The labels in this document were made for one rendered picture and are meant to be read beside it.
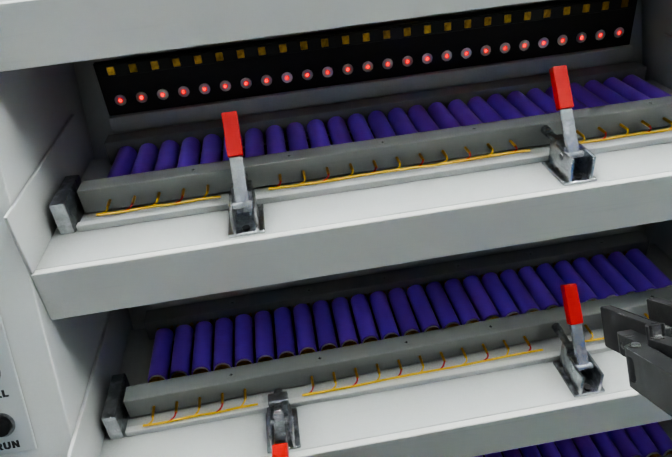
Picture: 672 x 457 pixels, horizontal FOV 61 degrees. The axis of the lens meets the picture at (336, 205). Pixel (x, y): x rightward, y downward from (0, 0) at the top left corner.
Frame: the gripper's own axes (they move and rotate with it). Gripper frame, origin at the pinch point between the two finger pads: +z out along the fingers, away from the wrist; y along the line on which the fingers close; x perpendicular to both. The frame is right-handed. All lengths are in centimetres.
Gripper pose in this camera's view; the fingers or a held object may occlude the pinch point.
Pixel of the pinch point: (660, 333)
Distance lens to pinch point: 44.9
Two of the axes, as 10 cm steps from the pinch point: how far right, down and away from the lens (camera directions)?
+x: -1.5, -9.9, -0.4
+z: -0.7, -0.2, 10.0
